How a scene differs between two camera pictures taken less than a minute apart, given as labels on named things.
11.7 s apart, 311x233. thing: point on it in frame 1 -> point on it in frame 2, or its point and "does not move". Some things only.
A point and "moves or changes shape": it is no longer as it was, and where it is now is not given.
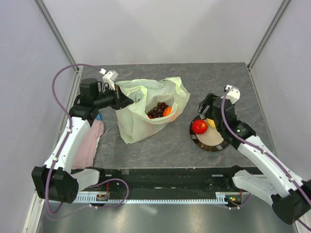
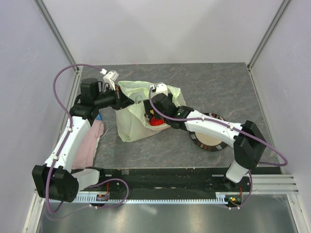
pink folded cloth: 84,157 does not move
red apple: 199,126 moves or changes shape
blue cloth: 99,117 does not move
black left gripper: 120,100 does not move
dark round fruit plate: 211,140 does not move
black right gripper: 207,100 -> 148,107
